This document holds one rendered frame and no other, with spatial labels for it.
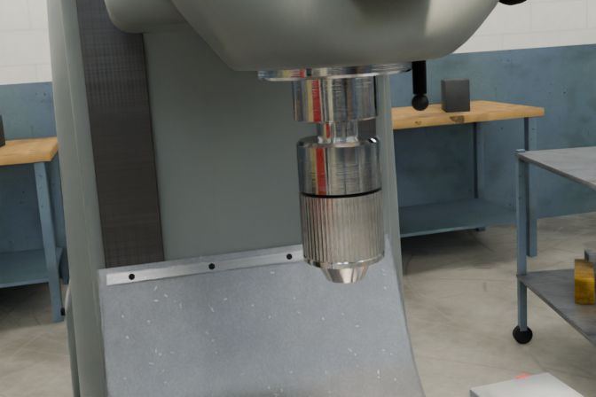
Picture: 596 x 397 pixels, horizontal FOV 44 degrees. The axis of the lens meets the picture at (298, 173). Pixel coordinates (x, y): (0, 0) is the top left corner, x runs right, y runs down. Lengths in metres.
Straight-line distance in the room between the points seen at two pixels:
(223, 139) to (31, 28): 3.88
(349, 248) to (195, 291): 0.40
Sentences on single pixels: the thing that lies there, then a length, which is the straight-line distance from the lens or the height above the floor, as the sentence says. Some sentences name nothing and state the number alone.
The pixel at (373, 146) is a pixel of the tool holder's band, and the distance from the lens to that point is 0.40.
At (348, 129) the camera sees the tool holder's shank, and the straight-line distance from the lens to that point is 0.40.
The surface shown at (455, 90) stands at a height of 1.00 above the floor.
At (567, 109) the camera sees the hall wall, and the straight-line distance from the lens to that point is 5.50.
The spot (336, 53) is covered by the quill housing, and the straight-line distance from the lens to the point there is 0.33.
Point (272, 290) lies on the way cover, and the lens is 0.79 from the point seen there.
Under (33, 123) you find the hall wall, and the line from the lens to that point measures 4.63.
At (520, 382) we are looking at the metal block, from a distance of 0.53.
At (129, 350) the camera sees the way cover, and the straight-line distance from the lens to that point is 0.78.
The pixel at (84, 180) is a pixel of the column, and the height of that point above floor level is 1.20.
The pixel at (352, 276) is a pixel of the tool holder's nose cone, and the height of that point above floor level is 1.19.
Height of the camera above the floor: 1.32
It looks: 10 degrees down
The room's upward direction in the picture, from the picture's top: 4 degrees counter-clockwise
